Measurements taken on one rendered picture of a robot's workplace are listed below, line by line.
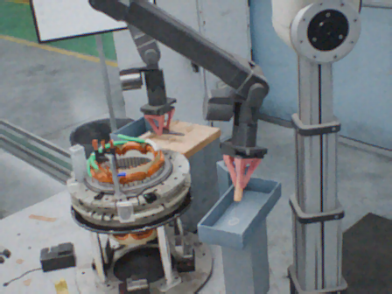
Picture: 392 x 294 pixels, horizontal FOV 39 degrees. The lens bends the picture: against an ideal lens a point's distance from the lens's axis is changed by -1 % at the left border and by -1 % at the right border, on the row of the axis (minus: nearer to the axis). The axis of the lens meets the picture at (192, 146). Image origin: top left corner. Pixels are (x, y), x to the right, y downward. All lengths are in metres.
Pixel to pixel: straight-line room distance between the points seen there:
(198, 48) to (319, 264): 0.77
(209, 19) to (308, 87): 2.31
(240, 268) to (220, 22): 2.56
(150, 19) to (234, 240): 0.50
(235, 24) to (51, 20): 1.73
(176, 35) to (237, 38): 2.75
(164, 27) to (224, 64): 0.15
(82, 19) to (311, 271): 1.40
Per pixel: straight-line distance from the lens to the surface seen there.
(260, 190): 1.44
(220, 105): 1.23
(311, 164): 1.47
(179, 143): 1.66
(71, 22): 2.41
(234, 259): 1.37
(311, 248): 1.59
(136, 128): 1.87
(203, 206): 1.74
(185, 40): 1.14
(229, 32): 3.81
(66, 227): 1.89
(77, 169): 1.44
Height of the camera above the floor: 1.74
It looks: 25 degrees down
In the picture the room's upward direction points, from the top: 6 degrees counter-clockwise
